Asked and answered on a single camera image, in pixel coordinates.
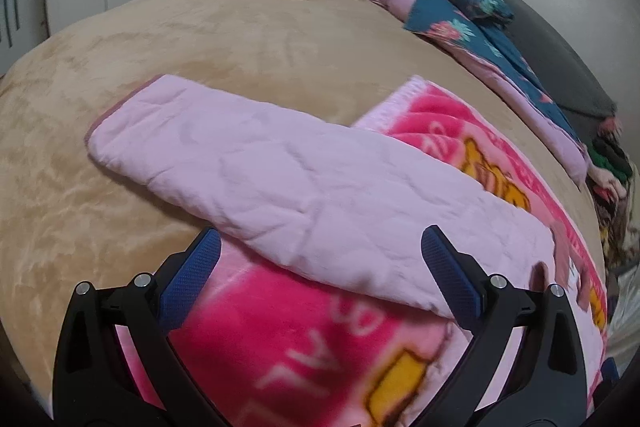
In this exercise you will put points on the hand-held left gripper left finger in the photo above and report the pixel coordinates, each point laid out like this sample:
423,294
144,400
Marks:
187,277

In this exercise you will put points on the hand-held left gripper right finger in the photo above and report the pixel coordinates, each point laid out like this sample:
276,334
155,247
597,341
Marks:
452,277

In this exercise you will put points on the light pink quilted garment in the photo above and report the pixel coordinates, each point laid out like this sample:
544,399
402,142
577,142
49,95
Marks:
310,187

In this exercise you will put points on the pile of assorted clothes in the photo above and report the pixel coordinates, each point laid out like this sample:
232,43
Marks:
612,187

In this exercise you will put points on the pink cartoon printed blanket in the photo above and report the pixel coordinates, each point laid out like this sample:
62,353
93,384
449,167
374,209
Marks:
320,357

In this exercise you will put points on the beige plush bed blanket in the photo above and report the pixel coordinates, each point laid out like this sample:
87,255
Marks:
125,97

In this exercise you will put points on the teal floral quilt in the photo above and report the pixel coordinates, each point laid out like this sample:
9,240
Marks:
470,37

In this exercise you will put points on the grey headboard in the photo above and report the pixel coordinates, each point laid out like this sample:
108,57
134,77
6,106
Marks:
545,32

